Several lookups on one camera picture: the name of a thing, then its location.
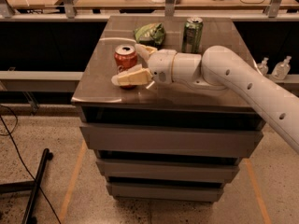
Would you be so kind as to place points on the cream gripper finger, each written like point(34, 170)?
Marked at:
point(137, 75)
point(144, 51)

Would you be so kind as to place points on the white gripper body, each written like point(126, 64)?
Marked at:
point(161, 64)

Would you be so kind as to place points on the red coke can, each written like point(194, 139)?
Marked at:
point(125, 57)

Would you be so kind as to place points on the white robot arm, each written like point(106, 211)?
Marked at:
point(217, 69)

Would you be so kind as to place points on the green soda can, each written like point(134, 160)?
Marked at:
point(192, 33)

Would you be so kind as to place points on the green chip bag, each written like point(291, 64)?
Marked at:
point(152, 34)

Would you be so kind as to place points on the grey drawer cabinet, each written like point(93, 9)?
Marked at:
point(161, 142)

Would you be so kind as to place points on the clear sanitizer bottle left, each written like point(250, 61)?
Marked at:
point(262, 66)

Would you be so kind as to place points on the clear sanitizer bottle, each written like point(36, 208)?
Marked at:
point(262, 66)
point(282, 69)

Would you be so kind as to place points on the clear sanitizer bottle right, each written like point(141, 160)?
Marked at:
point(282, 69)

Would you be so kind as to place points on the black stand leg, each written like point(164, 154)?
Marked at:
point(33, 186)

